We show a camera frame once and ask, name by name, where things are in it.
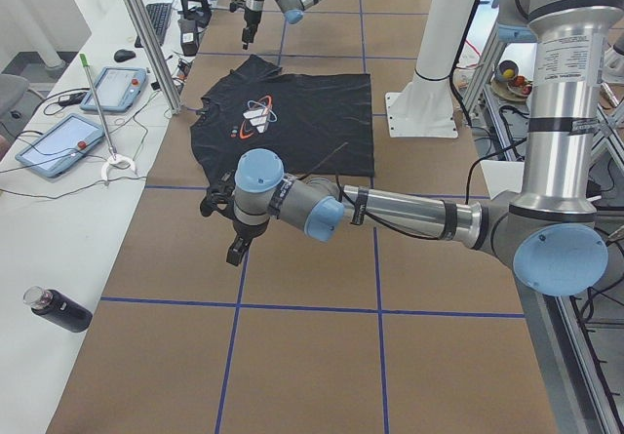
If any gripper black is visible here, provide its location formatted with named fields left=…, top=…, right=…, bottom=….
left=242, top=9, right=260, bottom=48
left=226, top=219, right=268, bottom=265

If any black t-shirt with logo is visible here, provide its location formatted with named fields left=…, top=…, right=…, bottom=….
left=190, top=56, right=374, bottom=182

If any black keyboard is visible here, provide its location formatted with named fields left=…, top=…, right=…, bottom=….
left=145, top=2, right=173, bottom=46

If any black computer mouse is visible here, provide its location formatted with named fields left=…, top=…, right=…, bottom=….
left=113, top=49, right=137, bottom=63

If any far blue teach pendant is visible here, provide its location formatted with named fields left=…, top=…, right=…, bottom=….
left=95, top=66, right=147, bottom=113

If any blue teach pendant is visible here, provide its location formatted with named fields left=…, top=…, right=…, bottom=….
left=15, top=114, right=104, bottom=178
left=95, top=66, right=147, bottom=113

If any black water bottle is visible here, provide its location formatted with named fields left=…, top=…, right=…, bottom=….
left=22, top=286, right=93, bottom=333

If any near blue teach pendant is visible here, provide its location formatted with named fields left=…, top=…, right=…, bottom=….
left=15, top=114, right=104, bottom=178

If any fruit bowl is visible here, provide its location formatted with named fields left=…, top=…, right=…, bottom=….
left=490, top=60, right=532, bottom=102

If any aluminium frame post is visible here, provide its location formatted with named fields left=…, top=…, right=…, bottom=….
left=124, top=0, right=181, bottom=115

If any green handled reacher stick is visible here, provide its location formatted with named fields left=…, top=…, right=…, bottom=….
left=79, top=53, right=137, bottom=183

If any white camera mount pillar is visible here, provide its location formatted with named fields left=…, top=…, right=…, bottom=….
left=385, top=0, right=480, bottom=138

